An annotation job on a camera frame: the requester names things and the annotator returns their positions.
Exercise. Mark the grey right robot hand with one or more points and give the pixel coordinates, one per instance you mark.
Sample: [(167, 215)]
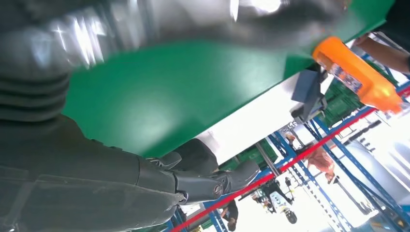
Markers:
[(64, 179)]

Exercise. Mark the green table mat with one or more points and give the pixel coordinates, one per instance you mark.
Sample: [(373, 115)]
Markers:
[(160, 96)]

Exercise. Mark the background person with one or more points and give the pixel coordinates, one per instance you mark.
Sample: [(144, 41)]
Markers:
[(320, 160), (231, 214)]

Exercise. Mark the white table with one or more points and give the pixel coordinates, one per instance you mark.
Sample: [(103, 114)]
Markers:
[(256, 121)]

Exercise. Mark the red barrier pole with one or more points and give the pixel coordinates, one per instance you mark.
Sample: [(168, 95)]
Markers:
[(288, 166)]

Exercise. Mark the tablet with blue cover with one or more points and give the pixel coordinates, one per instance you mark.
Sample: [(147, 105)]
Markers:
[(307, 89)]

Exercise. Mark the blue shelving rack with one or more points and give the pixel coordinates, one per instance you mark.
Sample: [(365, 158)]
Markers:
[(352, 160)]

